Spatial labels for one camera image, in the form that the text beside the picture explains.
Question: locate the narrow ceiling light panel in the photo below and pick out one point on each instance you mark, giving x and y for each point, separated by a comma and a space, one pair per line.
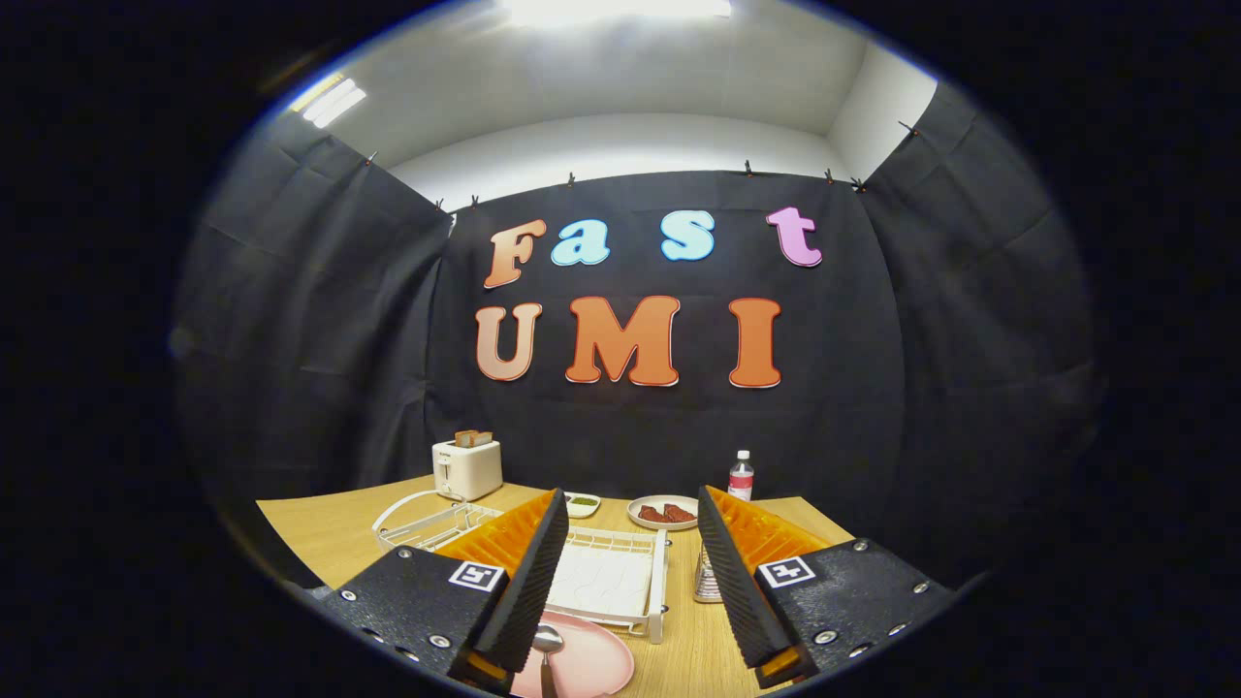
330, 100

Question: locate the toast bread slices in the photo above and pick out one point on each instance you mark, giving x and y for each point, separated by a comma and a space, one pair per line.
473, 438

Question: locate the white divided bean dish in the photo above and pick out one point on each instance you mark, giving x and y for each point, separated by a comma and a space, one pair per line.
584, 509

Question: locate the black backdrop cloth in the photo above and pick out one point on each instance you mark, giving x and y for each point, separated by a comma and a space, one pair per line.
630, 436

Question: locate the clear bottle red label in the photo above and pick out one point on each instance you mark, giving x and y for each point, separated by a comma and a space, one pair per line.
741, 480

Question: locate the pink plate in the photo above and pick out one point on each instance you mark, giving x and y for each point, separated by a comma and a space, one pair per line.
591, 659

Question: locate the brown steak piece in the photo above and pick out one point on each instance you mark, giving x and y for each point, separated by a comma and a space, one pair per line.
652, 514
681, 513

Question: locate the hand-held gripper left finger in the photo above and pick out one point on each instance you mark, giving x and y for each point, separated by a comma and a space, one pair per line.
533, 591

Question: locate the white toaster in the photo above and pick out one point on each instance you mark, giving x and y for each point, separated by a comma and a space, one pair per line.
470, 470

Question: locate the white plate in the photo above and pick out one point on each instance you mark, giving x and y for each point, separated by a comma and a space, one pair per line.
664, 526

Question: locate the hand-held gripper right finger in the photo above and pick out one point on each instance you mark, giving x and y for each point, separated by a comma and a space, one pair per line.
737, 591

